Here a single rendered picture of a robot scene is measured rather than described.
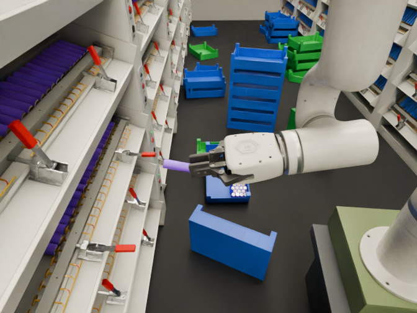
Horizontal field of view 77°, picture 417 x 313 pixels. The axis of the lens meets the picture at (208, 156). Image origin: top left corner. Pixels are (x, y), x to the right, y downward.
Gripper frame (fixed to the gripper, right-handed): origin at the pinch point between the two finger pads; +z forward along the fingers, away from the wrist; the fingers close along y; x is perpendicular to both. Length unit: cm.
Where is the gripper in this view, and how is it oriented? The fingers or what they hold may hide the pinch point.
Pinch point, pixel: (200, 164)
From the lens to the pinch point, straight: 51.2
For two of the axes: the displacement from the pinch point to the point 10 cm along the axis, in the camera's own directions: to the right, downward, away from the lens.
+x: 1.7, 7.5, 6.4
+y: 0.2, 6.5, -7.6
